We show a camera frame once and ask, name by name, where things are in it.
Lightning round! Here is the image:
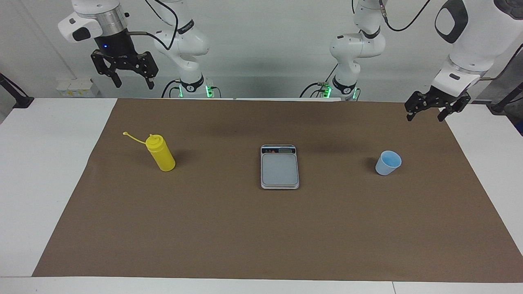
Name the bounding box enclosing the black clamp stand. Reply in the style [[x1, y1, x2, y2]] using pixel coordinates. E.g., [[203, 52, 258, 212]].
[[0, 73, 34, 109], [488, 82, 523, 114]]

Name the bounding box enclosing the yellow squeeze bottle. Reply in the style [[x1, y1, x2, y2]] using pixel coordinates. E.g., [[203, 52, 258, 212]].
[[123, 131, 176, 172]]

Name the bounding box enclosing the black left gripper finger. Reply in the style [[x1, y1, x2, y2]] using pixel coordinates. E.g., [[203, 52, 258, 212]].
[[405, 92, 429, 122], [438, 93, 471, 122]]

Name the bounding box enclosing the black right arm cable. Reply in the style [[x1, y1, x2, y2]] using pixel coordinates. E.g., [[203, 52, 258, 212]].
[[125, 0, 180, 51]]

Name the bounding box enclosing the black base power cable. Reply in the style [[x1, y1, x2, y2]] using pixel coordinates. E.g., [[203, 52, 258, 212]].
[[299, 65, 340, 98], [161, 79, 181, 98]]

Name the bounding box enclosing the brown paper mat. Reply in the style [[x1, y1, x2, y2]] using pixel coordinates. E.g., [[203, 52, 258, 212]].
[[32, 98, 523, 283]]

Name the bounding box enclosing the silver digital kitchen scale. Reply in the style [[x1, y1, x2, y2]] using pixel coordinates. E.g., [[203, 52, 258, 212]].
[[260, 144, 300, 190]]

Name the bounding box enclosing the white wall socket strip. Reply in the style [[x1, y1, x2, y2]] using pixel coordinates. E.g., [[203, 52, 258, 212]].
[[56, 78, 99, 98]]

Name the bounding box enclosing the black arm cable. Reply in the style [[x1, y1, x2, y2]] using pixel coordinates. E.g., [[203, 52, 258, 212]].
[[379, 0, 523, 80], [125, 0, 180, 51]]

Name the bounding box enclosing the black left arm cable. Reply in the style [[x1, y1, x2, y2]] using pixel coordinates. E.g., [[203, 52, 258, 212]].
[[379, 0, 523, 80]]

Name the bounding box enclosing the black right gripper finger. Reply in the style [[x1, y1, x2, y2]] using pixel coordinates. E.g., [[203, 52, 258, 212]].
[[91, 50, 122, 88], [135, 51, 159, 89]]

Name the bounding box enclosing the light blue plastic cup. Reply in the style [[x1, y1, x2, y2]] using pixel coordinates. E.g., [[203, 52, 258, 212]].
[[375, 150, 402, 176]]

